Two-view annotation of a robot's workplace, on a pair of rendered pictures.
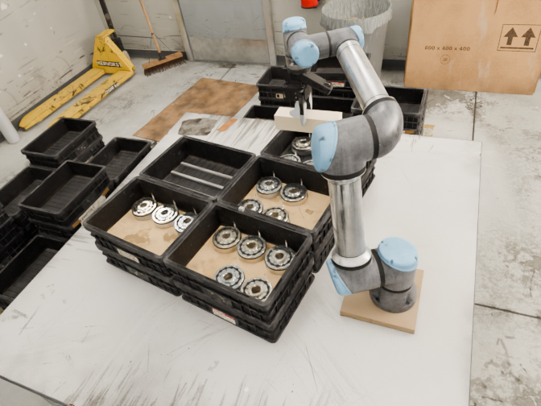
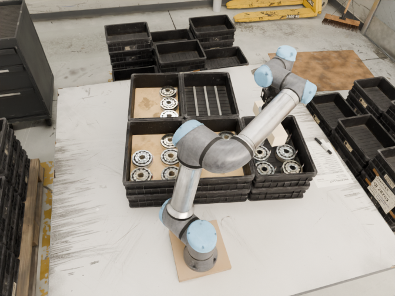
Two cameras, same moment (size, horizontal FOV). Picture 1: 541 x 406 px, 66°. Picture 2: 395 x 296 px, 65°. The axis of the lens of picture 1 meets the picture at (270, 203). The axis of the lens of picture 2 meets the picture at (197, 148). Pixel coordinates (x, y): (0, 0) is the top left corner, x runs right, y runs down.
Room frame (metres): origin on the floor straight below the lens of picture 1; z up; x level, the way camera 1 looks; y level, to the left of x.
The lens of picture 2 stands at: (0.35, -0.69, 2.08)
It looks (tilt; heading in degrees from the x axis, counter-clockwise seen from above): 50 degrees down; 45
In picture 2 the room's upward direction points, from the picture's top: 3 degrees clockwise
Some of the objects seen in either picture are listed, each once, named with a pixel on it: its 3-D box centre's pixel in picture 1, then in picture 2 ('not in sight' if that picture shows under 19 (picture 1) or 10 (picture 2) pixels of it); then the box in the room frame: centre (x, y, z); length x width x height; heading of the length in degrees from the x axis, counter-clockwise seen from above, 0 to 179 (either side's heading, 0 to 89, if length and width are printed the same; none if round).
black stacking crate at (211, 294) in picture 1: (240, 259); (157, 156); (0.89, 0.13, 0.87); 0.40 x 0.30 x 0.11; 53
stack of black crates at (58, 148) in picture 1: (74, 163); (210, 44); (2.41, 1.27, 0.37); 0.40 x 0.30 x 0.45; 152
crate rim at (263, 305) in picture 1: (237, 250); (156, 149); (0.89, 0.13, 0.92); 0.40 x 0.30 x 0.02; 53
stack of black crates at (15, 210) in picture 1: (35, 209); (171, 53); (2.05, 1.46, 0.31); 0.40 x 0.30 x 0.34; 152
